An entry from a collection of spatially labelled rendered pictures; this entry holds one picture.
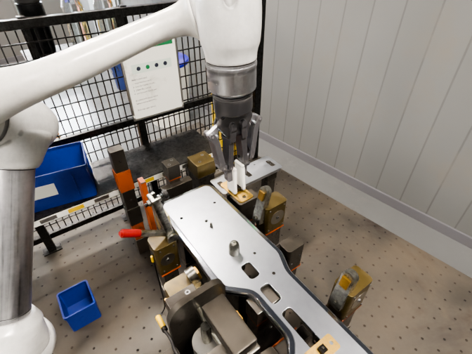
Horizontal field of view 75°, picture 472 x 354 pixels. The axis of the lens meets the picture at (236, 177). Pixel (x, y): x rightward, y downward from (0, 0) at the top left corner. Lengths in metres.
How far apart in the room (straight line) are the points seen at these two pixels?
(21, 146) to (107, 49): 0.32
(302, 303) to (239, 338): 0.30
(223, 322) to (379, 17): 2.15
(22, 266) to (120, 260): 0.52
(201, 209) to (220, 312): 0.51
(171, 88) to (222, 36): 0.85
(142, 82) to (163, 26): 0.62
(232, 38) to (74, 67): 0.28
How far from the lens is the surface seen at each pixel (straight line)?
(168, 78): 1.33
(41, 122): 0.87
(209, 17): 0.52
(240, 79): 0.54
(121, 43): 0.66
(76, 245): 1.51
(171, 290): 0.80
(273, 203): 1.03
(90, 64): 0.64
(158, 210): 0.83
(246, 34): 0.52
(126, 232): 0.84
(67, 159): 1.27
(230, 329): 0.61
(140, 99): 1.30
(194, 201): 1.10
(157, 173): 1.21
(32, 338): 1.01
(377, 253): 1.44
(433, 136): 2.46
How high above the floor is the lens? 1.74
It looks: 38 degrees down
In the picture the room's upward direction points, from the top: straight up
